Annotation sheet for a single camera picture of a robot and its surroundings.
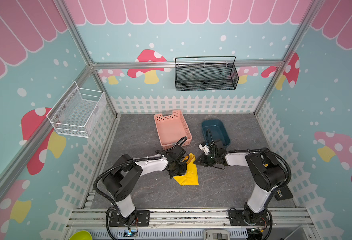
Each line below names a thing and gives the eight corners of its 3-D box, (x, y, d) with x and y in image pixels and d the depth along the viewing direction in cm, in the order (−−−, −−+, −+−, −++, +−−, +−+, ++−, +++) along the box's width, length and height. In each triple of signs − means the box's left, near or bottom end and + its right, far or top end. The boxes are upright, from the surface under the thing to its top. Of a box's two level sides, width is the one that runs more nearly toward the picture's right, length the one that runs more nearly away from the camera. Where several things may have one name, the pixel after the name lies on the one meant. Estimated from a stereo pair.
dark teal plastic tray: (203, 147, 103) (204, 142, 98) (201, 124, 117) (202, 119, 112) (228, 147, 103) (230, 142, 98) (223, 124, 117) (224, 119, 112)
